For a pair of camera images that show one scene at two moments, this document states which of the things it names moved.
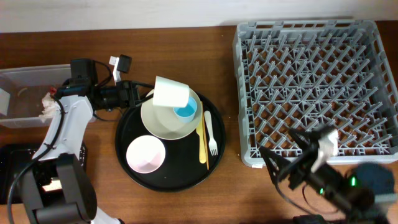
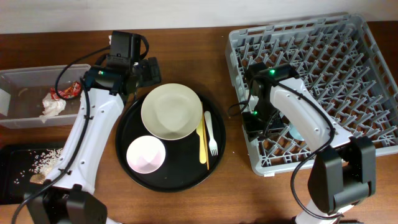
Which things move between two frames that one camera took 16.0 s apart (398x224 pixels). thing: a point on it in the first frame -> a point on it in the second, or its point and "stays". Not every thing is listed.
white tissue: x=50 y=107 stays
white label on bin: x=4 y=101 stays
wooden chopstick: x=204 y=132 stays
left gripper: x=134 y=95 -> x=150 y=72
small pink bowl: x=145 y=154 stays
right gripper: x=296 y=168 -> x=253 y=125
